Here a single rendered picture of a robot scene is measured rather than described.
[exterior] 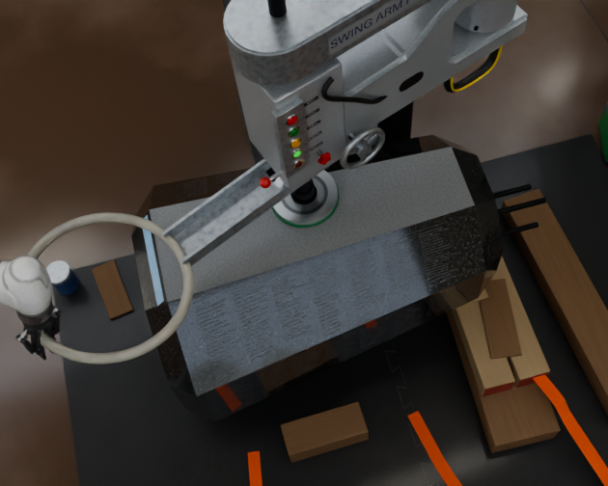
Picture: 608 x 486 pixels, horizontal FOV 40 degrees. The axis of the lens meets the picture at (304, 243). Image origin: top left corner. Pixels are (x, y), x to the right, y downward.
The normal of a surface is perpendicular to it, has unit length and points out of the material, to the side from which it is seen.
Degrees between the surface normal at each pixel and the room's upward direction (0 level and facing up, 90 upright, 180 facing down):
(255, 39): 0
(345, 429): 0
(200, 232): 9
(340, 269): 45
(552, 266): 0
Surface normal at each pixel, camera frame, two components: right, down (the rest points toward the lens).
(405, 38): -0.58, 0.00
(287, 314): 0.16, 0.29
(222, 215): -0.19, -0.36
